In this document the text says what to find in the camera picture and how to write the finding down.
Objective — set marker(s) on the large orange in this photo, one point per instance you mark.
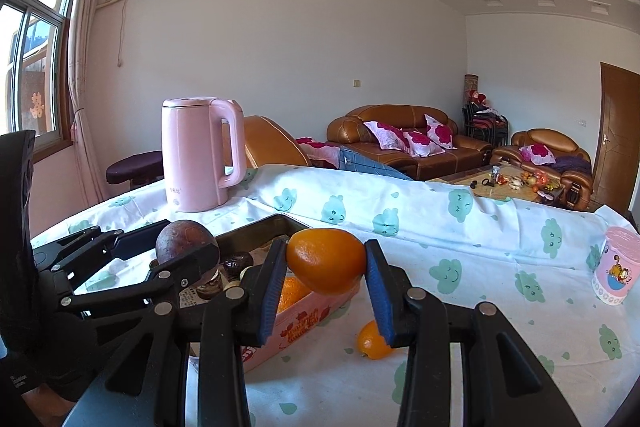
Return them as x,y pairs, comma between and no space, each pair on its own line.
292,294

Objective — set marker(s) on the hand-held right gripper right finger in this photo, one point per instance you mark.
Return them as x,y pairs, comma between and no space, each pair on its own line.
382,302

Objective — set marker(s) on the long brown leather sofa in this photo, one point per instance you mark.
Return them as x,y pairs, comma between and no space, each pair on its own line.
400,113

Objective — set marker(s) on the wooden coffee table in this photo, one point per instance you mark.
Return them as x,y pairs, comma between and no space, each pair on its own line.
475,192

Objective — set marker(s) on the purple blanket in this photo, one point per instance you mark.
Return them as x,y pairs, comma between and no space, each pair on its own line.
572,164

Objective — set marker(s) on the pink electric kettle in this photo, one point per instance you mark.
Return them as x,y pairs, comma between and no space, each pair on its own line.
192,157

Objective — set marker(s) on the window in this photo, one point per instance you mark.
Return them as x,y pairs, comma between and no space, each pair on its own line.
35,57

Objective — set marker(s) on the air conditioner pipe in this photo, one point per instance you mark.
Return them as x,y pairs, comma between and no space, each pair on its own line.
121,32

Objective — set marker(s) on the large purple passion fruit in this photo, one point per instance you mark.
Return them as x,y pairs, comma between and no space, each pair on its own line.
182,239

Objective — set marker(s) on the floral pink cushion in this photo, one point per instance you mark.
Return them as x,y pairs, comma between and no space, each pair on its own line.
320,152

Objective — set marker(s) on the brown wooden door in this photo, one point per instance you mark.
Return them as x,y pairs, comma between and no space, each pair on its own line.
622,137

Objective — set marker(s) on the pile of fruit snacks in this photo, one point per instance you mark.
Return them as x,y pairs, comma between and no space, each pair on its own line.
534,179

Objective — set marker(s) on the brown leather armchair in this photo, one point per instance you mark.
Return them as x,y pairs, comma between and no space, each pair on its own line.
550,139

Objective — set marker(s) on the purple padded stool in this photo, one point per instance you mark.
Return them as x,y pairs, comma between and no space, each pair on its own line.
132,169

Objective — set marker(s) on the white cloud-print tablecloth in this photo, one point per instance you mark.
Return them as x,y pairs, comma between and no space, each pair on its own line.
475,232

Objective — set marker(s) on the dark wrinkled date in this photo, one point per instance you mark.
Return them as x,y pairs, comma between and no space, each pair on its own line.
237,263

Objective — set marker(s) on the brown leather chair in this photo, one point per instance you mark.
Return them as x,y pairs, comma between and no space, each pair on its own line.
270,142

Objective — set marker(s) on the pale pink curtain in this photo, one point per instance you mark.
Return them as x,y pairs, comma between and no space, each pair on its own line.
90,82

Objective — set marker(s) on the small orange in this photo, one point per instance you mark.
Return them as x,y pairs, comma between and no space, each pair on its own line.
370,342

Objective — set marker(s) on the floral pink pillow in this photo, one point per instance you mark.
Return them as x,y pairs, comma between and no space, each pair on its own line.
385,137
422,144
537,154
440,129

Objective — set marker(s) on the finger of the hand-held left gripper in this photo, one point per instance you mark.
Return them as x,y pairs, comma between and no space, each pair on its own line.
140,238
195,259

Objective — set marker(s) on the paper leaflet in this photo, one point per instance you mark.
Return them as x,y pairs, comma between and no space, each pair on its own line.
189,298

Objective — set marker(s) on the purple sugarcane piece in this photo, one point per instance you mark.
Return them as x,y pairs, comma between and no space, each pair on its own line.
212,282

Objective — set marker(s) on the pink cartoon mug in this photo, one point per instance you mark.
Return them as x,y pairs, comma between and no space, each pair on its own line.
615,272

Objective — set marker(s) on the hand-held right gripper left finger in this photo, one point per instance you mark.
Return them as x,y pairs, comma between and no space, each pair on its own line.
272,292

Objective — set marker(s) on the medium orange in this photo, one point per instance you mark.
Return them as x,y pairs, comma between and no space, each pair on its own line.
325,259

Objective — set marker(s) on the blue plaid cloth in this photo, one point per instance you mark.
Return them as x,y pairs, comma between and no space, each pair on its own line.
370,164

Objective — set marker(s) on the stacked dark chairs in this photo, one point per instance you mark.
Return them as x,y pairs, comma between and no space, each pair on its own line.
487,127

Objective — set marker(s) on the pink tin box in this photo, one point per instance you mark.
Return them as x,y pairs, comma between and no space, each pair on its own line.
300,322

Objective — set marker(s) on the red plush toys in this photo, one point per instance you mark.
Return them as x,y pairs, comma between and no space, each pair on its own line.
479,98

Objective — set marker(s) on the tall patterned vase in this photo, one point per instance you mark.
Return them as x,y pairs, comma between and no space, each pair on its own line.
471,84

